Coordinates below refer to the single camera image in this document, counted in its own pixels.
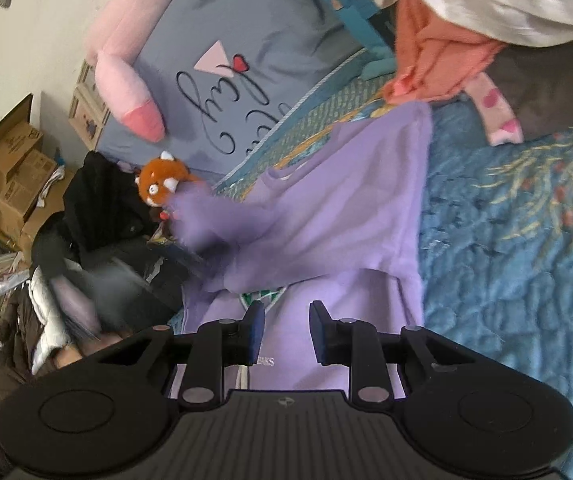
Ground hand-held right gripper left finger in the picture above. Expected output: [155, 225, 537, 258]
[94, 301, 267, 408]

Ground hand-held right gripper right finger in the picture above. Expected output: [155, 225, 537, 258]
[309, 301, 472, 408]

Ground purple sweatshirt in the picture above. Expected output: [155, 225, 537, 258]
[169, 101, 434, 393]

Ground white padded garment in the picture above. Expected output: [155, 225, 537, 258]
[29, 265, 74, 376]

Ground black jacket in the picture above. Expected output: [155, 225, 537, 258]
[29, 152, 207, 341]

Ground red panda plush toy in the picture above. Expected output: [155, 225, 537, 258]
[134, 151, 207, 223]

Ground brown cloth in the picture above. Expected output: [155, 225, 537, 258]
[0, 285, 84, 476]

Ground light wooden frames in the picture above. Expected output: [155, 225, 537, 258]
[69, 60, 112, 153]

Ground blue floral quilt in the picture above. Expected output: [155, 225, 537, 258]
[211, 50, 573, 480]

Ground pink plush toy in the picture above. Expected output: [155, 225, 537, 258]
[85, 0, 202, 142]

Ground pink dotted sock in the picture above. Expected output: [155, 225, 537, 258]
[469, 72, 524, 147]

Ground grey-blue script print pillow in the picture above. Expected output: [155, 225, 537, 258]
[99, 0, 367, 176]

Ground coral garment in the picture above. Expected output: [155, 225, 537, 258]
[381, 0, 509, 103]

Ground teal printed cloth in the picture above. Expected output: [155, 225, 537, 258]
[311, 0, 397, 81]

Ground dark grey jacket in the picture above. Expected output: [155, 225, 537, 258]
[486, 30, 573, 143]

